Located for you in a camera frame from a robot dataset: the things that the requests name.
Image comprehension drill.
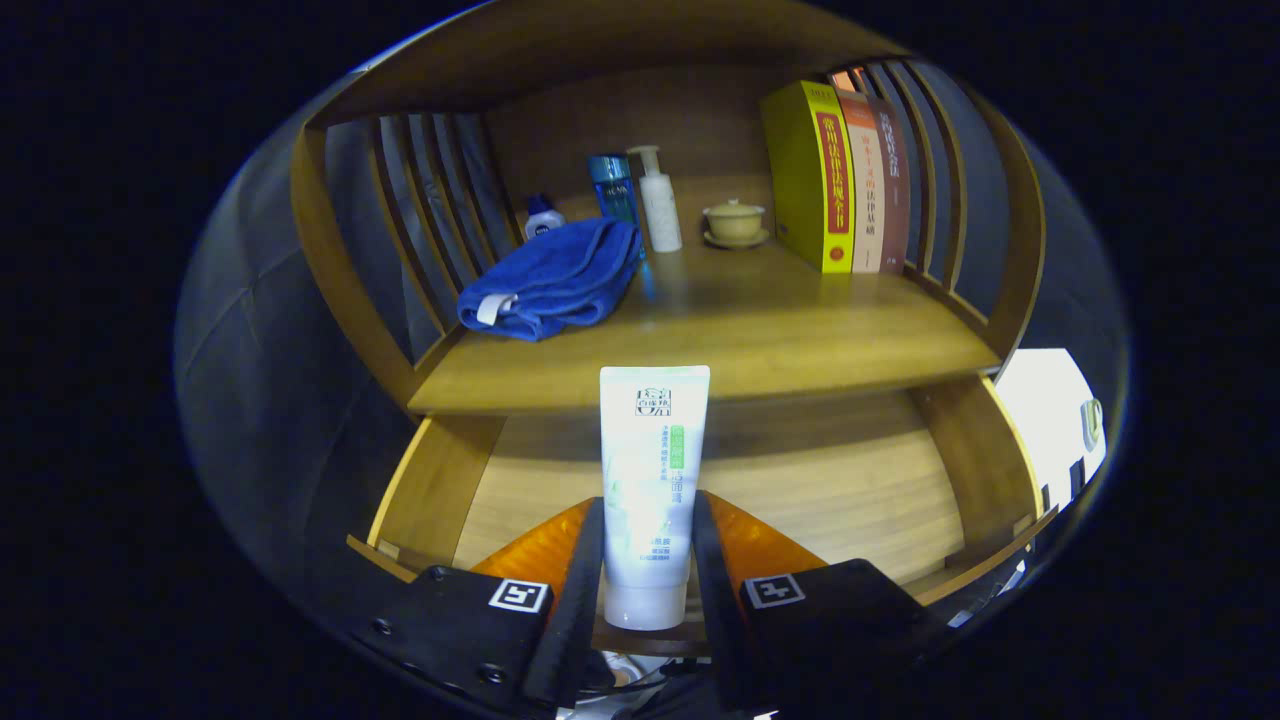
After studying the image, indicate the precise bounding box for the white side cabinet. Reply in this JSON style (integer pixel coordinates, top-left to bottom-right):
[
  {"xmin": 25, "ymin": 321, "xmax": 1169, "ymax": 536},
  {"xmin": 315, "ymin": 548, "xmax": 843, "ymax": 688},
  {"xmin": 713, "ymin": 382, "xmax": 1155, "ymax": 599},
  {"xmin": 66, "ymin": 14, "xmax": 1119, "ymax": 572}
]
[{"xmin": 995, "ymin": 347, "xmax": 1109, "ymax": 516}]

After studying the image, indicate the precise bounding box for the orange and white book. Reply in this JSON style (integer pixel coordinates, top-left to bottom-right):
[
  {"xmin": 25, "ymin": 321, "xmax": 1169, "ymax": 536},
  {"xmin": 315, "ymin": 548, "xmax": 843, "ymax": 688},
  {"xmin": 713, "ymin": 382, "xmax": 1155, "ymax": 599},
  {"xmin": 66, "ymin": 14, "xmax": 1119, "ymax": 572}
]
[{"xmin": 836, "ymin": 90, "xmax": 887, "ymax": 274}]

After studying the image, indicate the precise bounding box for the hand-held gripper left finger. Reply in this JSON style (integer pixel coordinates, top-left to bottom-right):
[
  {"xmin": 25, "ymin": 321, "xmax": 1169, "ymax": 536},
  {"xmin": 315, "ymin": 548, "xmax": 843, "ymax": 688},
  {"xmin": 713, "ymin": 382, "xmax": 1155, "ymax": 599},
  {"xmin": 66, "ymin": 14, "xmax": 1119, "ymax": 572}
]
[{"xmin": 345, "ymin": 497, "xmax": 606, "ymax": 713}]

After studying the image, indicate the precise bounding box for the yellow lidded teacup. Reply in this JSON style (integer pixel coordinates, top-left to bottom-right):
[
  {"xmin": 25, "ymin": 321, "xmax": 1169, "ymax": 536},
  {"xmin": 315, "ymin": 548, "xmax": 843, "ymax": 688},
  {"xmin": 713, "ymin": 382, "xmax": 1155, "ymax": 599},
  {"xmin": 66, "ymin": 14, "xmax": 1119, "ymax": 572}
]
[{"xmin": 702, "ymin": 198, "xmax": 767, "ymax": 241}]

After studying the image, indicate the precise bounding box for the brown book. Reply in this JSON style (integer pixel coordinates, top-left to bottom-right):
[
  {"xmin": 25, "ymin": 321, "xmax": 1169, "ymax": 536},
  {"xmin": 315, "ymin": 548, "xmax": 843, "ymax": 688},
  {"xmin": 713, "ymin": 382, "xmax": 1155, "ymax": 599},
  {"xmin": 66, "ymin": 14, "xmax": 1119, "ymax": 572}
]
[{"xmin": 868, "ymin": 97, "xmax": 912, "ymax": 275}]

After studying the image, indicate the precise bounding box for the wooden cabinet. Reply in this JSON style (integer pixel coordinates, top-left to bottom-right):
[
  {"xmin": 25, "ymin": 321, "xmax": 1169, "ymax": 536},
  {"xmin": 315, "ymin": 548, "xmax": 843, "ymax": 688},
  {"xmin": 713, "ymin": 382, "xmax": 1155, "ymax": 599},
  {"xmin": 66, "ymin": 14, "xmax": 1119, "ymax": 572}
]
[{"xmin": 290, "ymin": 0, "xmax": 1046, "ymax": 421}]

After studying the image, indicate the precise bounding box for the white cream tube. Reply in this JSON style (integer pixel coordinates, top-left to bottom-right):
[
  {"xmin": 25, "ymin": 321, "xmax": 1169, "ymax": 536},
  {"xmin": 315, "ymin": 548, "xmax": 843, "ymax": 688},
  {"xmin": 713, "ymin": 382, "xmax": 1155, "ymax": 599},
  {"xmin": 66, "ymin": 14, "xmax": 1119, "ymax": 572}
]
[{"xmin": 598, "ymin": 365, "xmax": 712, "ymax": 632}]

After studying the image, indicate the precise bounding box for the thick yellow book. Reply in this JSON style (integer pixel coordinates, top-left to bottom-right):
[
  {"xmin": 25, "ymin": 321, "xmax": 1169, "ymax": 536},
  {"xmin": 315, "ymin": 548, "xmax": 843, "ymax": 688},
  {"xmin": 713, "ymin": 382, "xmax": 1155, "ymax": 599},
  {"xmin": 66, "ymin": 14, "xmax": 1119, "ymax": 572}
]
[{"xmin": 759, "ymin": 80, "xmax": 857, "ymax": 274}]

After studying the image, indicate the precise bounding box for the blue folded towel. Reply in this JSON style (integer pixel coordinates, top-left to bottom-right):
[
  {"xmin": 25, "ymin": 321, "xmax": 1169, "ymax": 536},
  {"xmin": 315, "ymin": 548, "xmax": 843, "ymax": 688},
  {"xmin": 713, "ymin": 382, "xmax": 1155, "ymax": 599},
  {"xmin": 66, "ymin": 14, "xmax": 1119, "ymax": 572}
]
[{"xmin": 457, "ymin": 218, "xmax": 644, "ymax": 343}]

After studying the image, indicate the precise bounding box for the small white blue-capped bottle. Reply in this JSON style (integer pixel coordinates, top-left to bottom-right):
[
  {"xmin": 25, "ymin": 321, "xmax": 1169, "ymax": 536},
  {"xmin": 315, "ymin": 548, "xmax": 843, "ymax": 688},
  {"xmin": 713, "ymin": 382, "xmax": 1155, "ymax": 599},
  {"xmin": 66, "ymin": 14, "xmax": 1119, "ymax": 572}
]
[{"xmin": 523, "ymin": 194, "xmax": 567, "ymax": 241}]

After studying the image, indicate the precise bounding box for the white pump bottle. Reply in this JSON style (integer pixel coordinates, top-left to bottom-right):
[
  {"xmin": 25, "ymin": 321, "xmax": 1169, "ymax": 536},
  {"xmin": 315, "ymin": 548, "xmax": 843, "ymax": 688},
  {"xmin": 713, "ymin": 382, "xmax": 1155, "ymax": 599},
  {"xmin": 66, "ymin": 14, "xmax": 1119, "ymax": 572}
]
[{"xmin": 627, "ymin": 145, "xmax": 684, "ymax": 254}]

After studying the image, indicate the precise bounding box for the wooden drawer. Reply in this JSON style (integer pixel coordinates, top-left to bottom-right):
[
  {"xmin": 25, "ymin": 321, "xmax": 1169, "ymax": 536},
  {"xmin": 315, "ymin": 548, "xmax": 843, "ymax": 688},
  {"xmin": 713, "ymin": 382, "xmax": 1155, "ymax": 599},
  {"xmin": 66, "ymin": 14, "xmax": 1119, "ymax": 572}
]
[{"xmin": 345, "ymin": 375, "xmax": 1059, "ymax": 658}]

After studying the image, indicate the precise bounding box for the wooden countertop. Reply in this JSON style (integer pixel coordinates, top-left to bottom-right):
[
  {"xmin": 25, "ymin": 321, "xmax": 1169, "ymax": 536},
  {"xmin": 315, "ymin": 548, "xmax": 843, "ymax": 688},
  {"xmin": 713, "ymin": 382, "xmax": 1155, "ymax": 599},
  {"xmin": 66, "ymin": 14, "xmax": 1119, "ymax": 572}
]
[{"xmin": 408, "ymin": 235, "xmax": 1001, "ymax": 416}]

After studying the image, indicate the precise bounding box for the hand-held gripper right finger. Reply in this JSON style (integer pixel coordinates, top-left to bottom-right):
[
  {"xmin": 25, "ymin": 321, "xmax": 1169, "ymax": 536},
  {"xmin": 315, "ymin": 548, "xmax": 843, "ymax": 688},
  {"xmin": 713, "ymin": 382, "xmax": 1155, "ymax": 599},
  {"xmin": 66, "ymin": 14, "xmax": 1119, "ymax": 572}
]
[{"xmin": 692, "ymin": 490, "xmax": 951, "ymax": 713}]

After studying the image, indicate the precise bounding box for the blue cosmetic bottle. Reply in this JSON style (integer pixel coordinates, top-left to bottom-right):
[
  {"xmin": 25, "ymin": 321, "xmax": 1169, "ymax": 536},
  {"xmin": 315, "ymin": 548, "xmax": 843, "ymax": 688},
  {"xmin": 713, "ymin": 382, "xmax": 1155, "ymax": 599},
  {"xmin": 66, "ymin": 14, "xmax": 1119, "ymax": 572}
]
[{"xmin": 587, "ymin": 154, "xmax": 641, "ymax": 229}]

